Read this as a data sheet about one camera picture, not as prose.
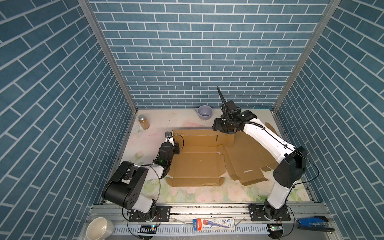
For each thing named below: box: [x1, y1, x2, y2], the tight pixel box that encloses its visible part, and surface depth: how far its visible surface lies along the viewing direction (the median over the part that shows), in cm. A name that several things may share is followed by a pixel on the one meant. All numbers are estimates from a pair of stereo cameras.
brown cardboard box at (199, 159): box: [166, 129, 235, 187], surface depth 89 cm
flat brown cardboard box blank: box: [223, 122, 280, 186], surface depth 92 cm
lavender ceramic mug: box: [194, 105, 213, 121], surface depth 114 cm
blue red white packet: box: [192, 218, 236, 231], surface depth 72 cm
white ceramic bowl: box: [86, 217, 114, 240], surface depth 65 cm
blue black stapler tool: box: [295, 215, 336, 234], surface depth 72 cm
